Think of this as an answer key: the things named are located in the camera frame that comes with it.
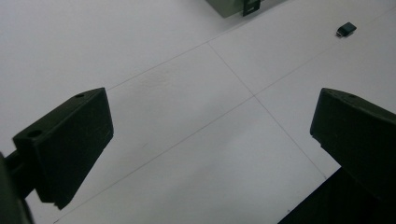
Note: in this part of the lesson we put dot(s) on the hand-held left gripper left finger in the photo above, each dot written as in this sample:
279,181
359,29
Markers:
68,146

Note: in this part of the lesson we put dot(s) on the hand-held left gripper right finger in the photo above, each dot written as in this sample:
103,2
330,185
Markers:
358,137

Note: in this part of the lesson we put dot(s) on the small black usb dongle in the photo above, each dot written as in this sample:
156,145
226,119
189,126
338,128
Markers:
347,29

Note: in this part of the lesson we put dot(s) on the clear plastic compartment box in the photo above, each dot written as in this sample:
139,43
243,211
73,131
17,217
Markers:
227,6

